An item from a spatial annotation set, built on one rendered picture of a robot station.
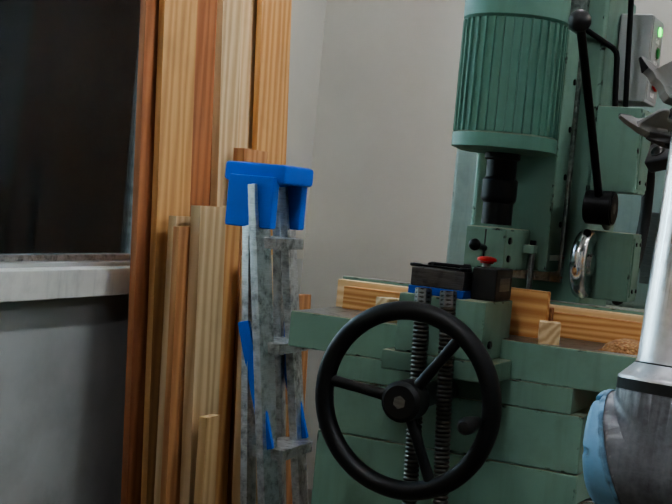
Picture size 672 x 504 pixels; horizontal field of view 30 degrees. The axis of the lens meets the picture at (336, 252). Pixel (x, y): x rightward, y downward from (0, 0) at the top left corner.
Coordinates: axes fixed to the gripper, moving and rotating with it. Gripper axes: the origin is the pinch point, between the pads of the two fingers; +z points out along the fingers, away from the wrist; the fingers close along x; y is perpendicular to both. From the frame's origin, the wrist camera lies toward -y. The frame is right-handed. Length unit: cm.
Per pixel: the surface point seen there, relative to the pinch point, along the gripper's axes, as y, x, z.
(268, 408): -128, 2, 6
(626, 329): -24.1, 19.4, -23.3
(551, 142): -17.4, -0.1, 2.2
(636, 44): -16.6, -35.0, -5.4
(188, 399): -176, -17, 19
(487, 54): -13.5, -4.4, 19.1
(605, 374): -18.9, 34.8, -19.7
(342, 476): -59, 50, 1
